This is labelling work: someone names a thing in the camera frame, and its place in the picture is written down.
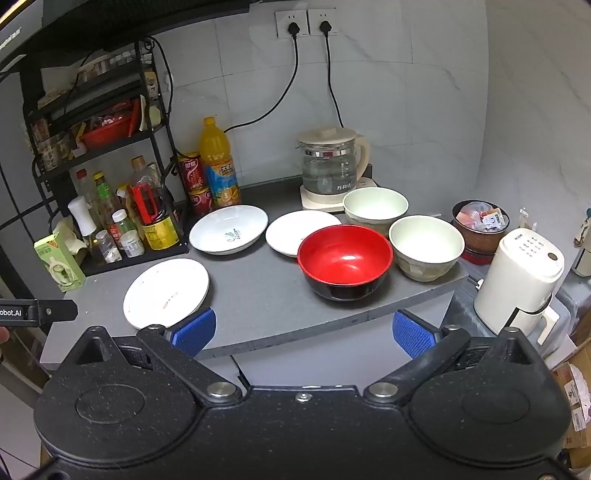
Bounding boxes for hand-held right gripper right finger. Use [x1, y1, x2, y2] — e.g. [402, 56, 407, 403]
[365, 309, 536, 403]

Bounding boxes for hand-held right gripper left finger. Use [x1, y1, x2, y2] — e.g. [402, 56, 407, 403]
[74, 307, 243, 407]

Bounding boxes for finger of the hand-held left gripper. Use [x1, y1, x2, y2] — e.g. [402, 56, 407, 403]
[35, 299, 78, 325]

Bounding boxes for white plate with red mark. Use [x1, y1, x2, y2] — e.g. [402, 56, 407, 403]
[123, 258, 211, 330]

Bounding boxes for white ceramic bowl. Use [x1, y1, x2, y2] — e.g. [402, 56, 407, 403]
[389, 215, 465, 282]
[342, 187, 410, 236]

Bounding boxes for red and black bowl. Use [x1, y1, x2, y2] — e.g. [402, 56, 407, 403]
[297, 225, 394, 302]

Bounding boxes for white deep plate with print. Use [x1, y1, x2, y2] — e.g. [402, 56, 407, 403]
[189, 205, 269, 256]

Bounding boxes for plain white plate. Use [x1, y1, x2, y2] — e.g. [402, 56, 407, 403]
[265, 210, 343, 258]

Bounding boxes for green tissue box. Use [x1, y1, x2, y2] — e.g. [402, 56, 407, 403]
[33, 232, 87, 292]

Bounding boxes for small clear spice jar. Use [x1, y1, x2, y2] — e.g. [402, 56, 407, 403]
[95, 230, 122, 264]

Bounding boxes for white squeeze bottle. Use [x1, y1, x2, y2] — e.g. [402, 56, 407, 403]
[68, 196, 98, 236]

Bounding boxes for red lid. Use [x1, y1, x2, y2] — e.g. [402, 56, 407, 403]
[461, 246, 498, 267]

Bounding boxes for small white jar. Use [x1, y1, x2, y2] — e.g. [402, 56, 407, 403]
[121, 231, 145, 258]

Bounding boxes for yellow tin can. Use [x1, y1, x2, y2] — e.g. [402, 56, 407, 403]
[141, 215, 181, 252]

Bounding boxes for small white cap bottle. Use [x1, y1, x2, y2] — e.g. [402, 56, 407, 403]
[112, 209, 135, 246]

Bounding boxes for white air fryer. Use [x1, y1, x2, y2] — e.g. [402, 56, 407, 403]
[474, 228, 565, 345]

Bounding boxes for brown bowl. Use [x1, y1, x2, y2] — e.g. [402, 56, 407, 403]
[451, 200, 511, 254]

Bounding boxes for yellow cap sauce bottle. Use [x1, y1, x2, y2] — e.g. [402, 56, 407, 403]
[92, 172, 123, 232]

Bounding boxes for red cap sauce bottle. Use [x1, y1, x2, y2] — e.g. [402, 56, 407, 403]
[76, 169, 100, 217]

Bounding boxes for pile of snack packets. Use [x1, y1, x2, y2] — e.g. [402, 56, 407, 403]
[457, 201, 507, 232]

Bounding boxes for grey plastic storage box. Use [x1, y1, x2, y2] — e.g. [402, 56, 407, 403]
[452, 265, 589, 370]

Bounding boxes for cream kettle base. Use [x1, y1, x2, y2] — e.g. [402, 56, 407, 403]
[300, 176, 387, 214]

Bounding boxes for clear oil bottle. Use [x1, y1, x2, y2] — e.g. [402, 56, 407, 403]
[129, 156, 163, 222]

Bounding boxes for orange juice bottle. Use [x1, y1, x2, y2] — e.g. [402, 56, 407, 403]
[199, 117, 242, 208]

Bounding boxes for cardboard boxes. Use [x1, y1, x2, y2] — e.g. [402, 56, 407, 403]
[550, 332, 591, 472]

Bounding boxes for red plastic basket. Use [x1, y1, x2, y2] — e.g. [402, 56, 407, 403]
[78, 113, 137, 149]

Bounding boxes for glass electric kettle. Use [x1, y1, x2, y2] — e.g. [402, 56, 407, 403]
[295, 127, 371, 196]

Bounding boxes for white and green container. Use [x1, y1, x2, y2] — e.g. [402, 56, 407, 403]
[574, 208, 591, 278]

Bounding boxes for black metal kitchen rack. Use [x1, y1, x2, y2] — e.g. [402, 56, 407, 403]
[21, 39, 191, 274]

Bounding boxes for black range hood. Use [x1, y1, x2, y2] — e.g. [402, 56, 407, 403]
[0, 0, 259, 84]

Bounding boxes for black power cable with plug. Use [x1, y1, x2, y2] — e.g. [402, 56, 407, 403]
[223, 21, 304, 134]
[318, 18, 347, 130]

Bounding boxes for white wall socket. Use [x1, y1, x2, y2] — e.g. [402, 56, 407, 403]
[307, 8, 339, 36]
[275, 10, 306, 38]

